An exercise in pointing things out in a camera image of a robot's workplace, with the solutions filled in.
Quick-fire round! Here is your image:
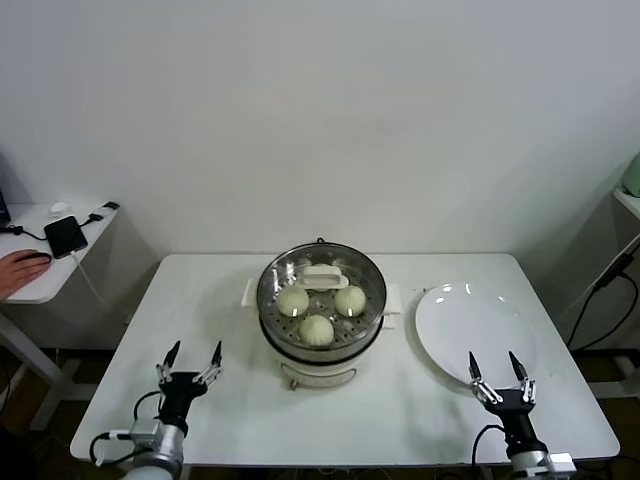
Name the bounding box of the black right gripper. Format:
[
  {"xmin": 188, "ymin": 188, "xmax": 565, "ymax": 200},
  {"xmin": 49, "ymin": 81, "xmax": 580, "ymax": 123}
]
[{"xmin": 467, "ymin": 350, "xmax": 539, "ymax": 451}]

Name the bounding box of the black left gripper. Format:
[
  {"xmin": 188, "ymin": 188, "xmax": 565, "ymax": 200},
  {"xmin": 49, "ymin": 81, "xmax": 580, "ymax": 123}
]
[{"xmin": 155, "ymin": 340, "xmax": 225, "ymax": 426}]

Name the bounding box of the white steamed baozi bun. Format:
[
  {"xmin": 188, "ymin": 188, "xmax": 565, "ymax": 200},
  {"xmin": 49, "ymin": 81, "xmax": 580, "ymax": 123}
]
[
  {"xmin": 333, "ymin": 285, "xmax": 369, "ymax": 319},
  {"xmin": 298, "ymin": 314, "xmax": 335, "ymax": 349},
  {"xmin": 277, "ymin": 285, "xmax": 311, "ymax": 319},
  {"xmin": 307, "ymin": 263, "xmax": 339, "ymax": 294}
]

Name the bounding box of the round glass pot lid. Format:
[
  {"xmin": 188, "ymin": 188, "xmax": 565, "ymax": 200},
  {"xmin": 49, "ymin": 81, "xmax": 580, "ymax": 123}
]
[{"xmin": 258, "ymin": 243, "xmax": 389, "ymax": 351}]

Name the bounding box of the perforated steel steamer pot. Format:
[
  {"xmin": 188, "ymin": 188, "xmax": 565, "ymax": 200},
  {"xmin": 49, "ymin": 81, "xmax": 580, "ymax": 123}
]
[{"xmin": 243, "ymin": 241, "xmax": 404, "ymax": 359}]

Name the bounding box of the person's bare hand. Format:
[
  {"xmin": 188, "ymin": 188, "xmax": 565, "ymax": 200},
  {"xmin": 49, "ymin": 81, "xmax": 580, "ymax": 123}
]
[{"xmin": 0, "ymin": 249, "xmax": 54, "ymax": 302}]

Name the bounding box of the round white plate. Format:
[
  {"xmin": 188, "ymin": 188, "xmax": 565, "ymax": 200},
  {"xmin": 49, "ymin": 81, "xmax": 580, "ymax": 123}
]
[{"xmin": 414, "ymin": 282, "xmax": 540, "ymax": 391}]

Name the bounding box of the cream electric cooker base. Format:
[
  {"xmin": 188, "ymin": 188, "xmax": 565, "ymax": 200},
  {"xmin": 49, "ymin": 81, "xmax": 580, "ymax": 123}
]
[{"xmin": 259, "ymin": 314, "xmax": 387, "ymax": 391}]

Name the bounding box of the white side table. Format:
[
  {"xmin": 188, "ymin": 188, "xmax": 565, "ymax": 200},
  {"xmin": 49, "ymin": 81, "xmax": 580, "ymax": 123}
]
[{"xmin": 0, "ymin": 201, "xmax": 121, "ymax": 431}]

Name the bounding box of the black smartphone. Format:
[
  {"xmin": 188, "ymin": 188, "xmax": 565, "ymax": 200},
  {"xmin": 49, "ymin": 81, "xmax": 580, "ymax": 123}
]
[{"xmin": 43, "ymin": 215, "xmax": 89, "ymax": 259}]

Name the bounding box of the white shelf board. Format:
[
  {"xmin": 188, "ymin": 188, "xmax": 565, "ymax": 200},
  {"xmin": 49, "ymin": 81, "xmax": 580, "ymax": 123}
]
[{"xmin": 613, "ymin": 185, "xmax": 640, "ymax": 221}]

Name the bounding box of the pale green appliance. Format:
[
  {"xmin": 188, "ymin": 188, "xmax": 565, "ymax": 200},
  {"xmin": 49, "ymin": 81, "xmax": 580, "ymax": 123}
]
[{"xmin": 626, "ymin": 153, "xmax": 640, "ymax": 199}]

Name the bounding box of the dark laptop screen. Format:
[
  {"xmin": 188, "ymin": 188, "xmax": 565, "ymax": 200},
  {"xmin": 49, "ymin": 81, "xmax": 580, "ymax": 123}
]
[{"xmin": 0, "ymin": 149, "xmax": 12, "ymax": 227}]

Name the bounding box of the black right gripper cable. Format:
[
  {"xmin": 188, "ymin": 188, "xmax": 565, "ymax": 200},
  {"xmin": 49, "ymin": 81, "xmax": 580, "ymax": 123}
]
[{"xmin": 472, "ymin": 424, "xmax": 509, "ymax": 467}]

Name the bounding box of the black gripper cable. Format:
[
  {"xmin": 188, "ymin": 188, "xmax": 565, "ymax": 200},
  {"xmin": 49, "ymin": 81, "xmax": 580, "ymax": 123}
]
[
  {"xmin": 88, "ymin": 391, "xmax": 164, "ymax": 467},
  {"xmin": 472, "ymin": 424, "xmax": 509, "ymax": 467}
]

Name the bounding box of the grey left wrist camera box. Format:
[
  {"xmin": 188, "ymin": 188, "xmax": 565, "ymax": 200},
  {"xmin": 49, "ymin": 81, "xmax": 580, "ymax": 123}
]
[{"xmin": 130, "ymin": 418, "xmax": 166, "ymax": 446}]

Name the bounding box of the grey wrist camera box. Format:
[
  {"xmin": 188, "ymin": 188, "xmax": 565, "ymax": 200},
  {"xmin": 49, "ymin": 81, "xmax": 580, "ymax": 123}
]
[
  {"xmin": 130, "ymin": 418, "xmax": 166, "ymax": 446},
  {"xmin": 547, "ymin": 452, "xmax": 575, "ymax": 476}
]

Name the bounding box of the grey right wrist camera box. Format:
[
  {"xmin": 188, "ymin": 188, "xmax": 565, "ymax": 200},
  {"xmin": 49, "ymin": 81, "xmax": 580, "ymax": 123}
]
[{"xmin": 547, "ymin": 452, "xmax": 575, "ymax": 476}]

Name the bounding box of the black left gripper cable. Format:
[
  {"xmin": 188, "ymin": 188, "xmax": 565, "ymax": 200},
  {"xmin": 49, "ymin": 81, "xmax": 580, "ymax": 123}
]
[{"xmin": 88, "ymin": 391, "xmax": 164, "ymax": 467}]

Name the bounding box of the white charging cable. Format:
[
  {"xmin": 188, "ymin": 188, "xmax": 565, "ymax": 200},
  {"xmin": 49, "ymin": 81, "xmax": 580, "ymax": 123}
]
[{"xmin": 69, "ymin": 249, "xmax": 132, "ymax": 324}]

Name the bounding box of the black power cable with plug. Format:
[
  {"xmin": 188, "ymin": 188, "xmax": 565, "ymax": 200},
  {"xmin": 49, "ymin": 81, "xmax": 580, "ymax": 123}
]
[{"xmin": 566, "ymin": 239, "xmax": 640, "ymax": 352}]

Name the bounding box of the black cable with adapter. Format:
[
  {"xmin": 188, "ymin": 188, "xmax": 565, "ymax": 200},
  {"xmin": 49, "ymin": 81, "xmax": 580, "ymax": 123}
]
[{"xmin": 0, "ymin": 200, "xmax": 121, "ymax": 242}]

